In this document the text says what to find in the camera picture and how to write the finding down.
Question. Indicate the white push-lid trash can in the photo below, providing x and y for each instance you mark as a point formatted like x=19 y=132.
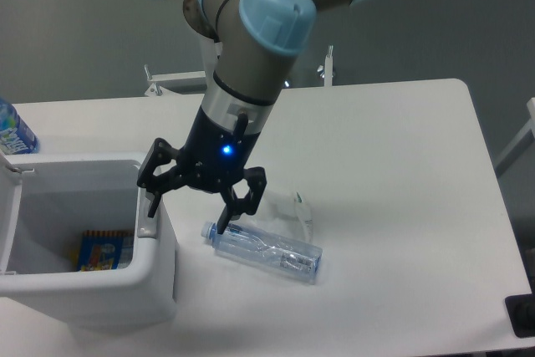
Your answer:
x=47 y=202

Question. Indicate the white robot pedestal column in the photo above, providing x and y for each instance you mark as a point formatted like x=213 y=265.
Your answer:
x=210 y=53

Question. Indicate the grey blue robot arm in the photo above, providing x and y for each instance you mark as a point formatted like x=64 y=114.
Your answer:
x=261 y=40

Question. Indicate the blue labelled water bottle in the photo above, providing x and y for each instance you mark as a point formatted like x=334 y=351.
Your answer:
x=16 y=136

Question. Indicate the colourful snack package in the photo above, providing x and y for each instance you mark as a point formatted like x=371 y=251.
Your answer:
x=105 y=250

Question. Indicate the black clamp at table edge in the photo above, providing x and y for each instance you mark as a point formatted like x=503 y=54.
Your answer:
x=520 y=309

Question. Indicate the crumpled clear plastic wrapper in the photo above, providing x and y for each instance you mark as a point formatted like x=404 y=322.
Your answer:
x=285 y=213

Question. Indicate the clear empty plastic bottle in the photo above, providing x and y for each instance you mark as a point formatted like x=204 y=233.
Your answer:
x=270 y=252

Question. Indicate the white frame at right edge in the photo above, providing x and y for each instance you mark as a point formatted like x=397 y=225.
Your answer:
x=519 y=143

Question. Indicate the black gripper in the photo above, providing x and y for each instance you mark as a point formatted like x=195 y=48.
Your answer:
x=213 y=160

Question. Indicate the white metal base frame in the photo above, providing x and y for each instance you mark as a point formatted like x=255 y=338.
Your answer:
x=196 y=82

